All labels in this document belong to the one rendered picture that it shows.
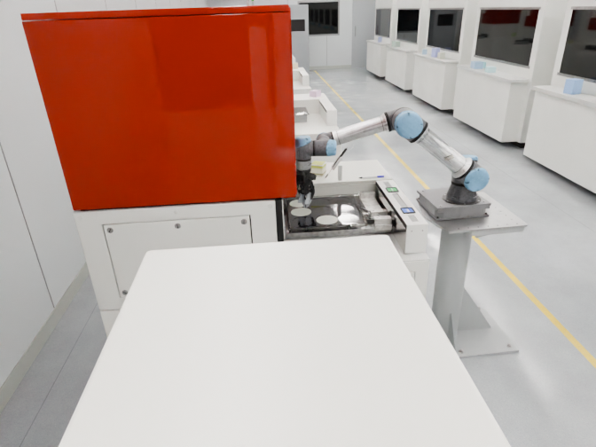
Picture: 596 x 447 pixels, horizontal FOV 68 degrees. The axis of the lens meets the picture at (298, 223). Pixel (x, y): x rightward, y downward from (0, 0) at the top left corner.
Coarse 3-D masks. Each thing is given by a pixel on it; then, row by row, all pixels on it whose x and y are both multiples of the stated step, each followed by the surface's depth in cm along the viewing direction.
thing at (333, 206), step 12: (288, 204) 229; (312, 204) 228; (324, 204) 228; (336, 204) 227; (348, 204) 227; (300, 216) 215; (312, 216) 215; (336, 216) 214; (348, 216) 214; (360, 216) 213
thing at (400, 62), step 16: (400, 0) 1055; (416, 0) 951; (400, 16) 1062; (416, 16) 956; (400, 32) 1070; (416, 32) 962; (400, 48) 1028; (416, 48) 969; (400, 64) 1017; (400, 80) 1024
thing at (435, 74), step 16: (432, 0) 865; (448, 0) 793; (464, 0) 732; (432, 16) 869; (448, 16) 797; (464, 16) 736; (432, 32) 874; (448, 32) 801; (464, 32) 742; (432, 48) 834; (448, 48) 806; (464, 48) 753; (416, 64) 913; (432, 64) 828; (448, 64) 770; (464, 64) 764; (416, 80) 919; (432, 80) 833; (448, 80) 782; (416, 96) 925; (432, 96) 838; (448, 96) 794
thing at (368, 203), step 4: (360, 200) 238; (364, 200) 235; (368, 200) 235; (372, 200) 235; (376, 200) 235; (364, 204) 231; (368, 204) 231; (372, 204) 231; (376, 204) 231; (368, 208) 226; (372, 208) 226; (376, 208) 226; (380, 208) 225; (368, 216) 222; (372, 224) 213; (376, 224) 209; (380, 224) 209; (384, 224) 209; (388, 224) 209; (376, 228) 209; (380, 228) 209; (384, 228) 209; (388, 228) 210
